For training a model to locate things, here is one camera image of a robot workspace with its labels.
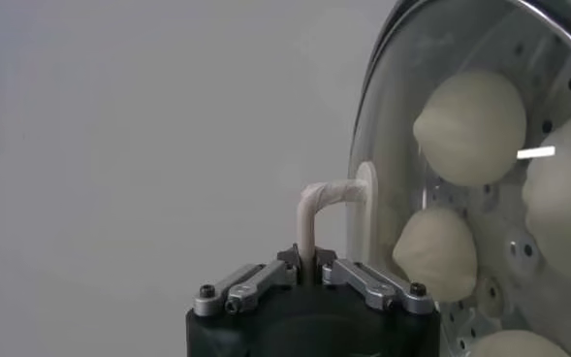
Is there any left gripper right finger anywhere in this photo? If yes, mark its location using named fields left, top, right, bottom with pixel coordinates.
left=315, top=245, right=435, bottom=316

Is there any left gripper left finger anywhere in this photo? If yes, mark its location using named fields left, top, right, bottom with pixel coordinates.
left=192, top=243, right=300, bottom=317

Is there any white steamed baozi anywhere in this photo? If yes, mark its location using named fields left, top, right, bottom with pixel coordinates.
left=391, top=206, right=479, bottom=305
left=521, top=114, right=571, bottom=287
left=412, top=67, right=528, bottom=188
left=466, top=329, right=571, bottom=357

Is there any round glass pot lid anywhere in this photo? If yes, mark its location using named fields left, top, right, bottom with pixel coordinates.
left=297, top=0, right=571, bottom=357

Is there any perforated steel steamer basket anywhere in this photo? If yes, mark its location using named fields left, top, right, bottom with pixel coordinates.
left=410, top=28, right=571, bottom=357

